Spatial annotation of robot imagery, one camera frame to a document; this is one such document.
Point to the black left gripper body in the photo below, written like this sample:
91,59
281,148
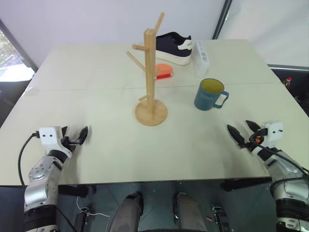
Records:
68,142

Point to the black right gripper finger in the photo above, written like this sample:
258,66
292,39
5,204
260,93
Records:
236,136
253,125

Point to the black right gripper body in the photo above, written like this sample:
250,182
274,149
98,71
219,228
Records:
256,139

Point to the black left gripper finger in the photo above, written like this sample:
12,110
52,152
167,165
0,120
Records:
83,135
64,130

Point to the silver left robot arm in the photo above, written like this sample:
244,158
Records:
41,178

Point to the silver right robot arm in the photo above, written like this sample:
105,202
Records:
285,176

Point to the wooden mug tree stand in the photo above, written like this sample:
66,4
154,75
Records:
149,79

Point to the teal mug with yellow inside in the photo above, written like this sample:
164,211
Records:
210,95

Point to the bottle with red cap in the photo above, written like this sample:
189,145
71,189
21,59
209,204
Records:
287,82

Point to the white rectangular box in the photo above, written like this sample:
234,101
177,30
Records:
202,59

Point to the orange and red block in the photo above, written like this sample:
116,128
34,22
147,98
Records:
164,71

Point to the black sneaker with white sole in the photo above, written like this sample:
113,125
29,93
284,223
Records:
171,48

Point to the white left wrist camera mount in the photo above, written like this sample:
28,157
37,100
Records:
49,136

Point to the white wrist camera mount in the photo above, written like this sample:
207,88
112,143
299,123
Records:
274,131
49,136

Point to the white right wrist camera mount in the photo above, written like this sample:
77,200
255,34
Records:
274,131

